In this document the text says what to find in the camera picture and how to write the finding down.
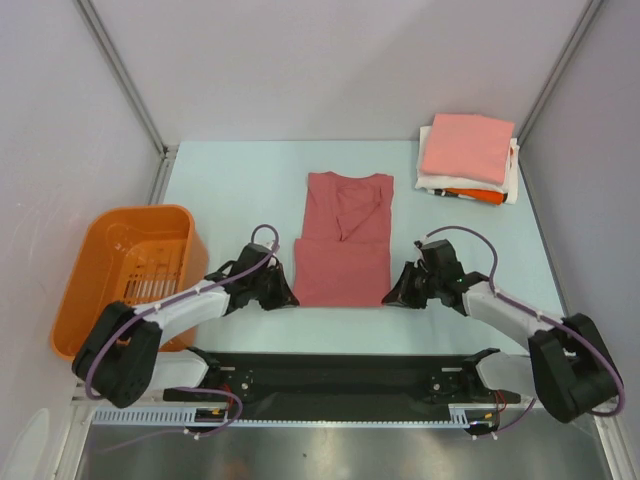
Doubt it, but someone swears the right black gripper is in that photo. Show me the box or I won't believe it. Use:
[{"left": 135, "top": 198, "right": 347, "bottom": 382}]
[{"left": 383, "top": 260, "right": 442, "bottom": 309}]

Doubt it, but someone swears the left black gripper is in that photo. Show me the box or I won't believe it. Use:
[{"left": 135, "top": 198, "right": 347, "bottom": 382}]
[{"left": 249, "top": 263, "right": 298, "bottom": 311}]

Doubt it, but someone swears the red t shirt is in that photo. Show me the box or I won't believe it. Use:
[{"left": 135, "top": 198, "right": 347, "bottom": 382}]
[{"left": 294, "top": 172, "right": 394, "bottom": 308}]

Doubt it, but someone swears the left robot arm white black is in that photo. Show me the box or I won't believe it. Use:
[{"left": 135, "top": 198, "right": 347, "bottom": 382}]
[{"left": 72, "top": 243, "right": 300, "bottom": 408}]

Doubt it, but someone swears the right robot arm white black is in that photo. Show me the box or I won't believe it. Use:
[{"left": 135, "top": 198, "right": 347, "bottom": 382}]
[{"left": 382, "top": 240, "right": 624, "bottom": 423}]

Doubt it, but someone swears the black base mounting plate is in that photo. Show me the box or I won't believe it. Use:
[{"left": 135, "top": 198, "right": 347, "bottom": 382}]
[{"left": 163, "top": 353, "right": 496, "bottom": 423}]

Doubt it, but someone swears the folded orange white t shirt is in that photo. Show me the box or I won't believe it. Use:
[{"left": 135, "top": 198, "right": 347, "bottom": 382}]
[{"left": 429, "top": 189, "right": 508, "bottom": 205}]

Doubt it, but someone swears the folded pink t shirt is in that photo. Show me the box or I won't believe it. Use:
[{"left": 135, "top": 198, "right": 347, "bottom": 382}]
[{"left": 420, "top": 113, "right": 515, "bottom": 186}]

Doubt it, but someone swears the orange plastic laundry basket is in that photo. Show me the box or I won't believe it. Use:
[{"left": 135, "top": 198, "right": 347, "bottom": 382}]
[{"left": 50, "top": 205, "right": 209, "bottom": 361}]

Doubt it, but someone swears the white slotted cable duct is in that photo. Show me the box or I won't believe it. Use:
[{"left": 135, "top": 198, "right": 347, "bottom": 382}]
[{"left": 92, "top": 406, "right": 495, "bottom": 429}]

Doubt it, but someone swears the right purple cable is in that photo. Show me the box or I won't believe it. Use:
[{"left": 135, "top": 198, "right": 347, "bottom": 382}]
[{"left": 419, "top": 225, "right": 626, "bottom": 437}]

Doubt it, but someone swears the left aluminium frame post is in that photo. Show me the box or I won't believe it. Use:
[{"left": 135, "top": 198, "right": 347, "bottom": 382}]
[{"left": 73, "top": 0, "right": 166, "bottom": 158}]

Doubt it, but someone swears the aluminium frame post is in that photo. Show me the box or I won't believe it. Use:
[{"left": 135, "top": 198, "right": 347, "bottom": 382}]
[
  {"left": 73, "top": 0, "right": 166, "bottom": 158},
  {"left": 518, "top": 0, "right": 607, "bottom": 146}
]

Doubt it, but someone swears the right aluminium frame post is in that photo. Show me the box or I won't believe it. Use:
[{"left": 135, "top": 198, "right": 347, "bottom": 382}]
[{"left": 518, "top": 0, "right": 607, "bottom": 146}]

